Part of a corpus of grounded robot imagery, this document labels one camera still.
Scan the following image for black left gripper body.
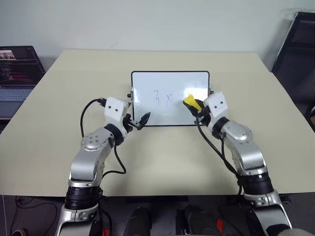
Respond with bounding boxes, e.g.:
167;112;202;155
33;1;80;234
122;113;142;135

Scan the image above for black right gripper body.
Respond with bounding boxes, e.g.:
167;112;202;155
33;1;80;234
193;102;213;128

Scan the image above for yellow whiteboard eraser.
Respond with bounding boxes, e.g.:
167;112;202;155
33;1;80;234
183;95;202;111

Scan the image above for small black-framed whiteboard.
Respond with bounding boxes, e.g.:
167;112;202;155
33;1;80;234
127;70;215;128

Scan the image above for dark rounded shape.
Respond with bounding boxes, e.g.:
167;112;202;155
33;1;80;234
122;206;153;236
176;204;219;236

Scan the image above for black chair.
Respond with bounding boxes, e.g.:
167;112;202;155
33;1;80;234
270;11;315;105

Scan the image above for open laptop computer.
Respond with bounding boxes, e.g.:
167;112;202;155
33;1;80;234
0;45;47;119

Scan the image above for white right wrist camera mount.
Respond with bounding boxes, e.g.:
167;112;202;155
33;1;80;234
202;90;229;121

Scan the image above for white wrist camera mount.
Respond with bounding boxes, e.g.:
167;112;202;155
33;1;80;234
103;96;129;135
202;90;229;121

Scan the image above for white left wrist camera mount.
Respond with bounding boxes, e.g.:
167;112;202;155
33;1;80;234
103;96;129;135

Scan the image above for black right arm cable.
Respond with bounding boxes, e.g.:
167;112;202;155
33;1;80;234
195;119;245;195

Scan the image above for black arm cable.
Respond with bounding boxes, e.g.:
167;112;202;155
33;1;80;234
195;119;245;195
80;97;126;177

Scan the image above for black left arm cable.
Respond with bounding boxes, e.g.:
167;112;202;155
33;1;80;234
80;97;126;177

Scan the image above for black floor cables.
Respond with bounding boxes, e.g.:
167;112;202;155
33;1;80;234
0;195;66;236

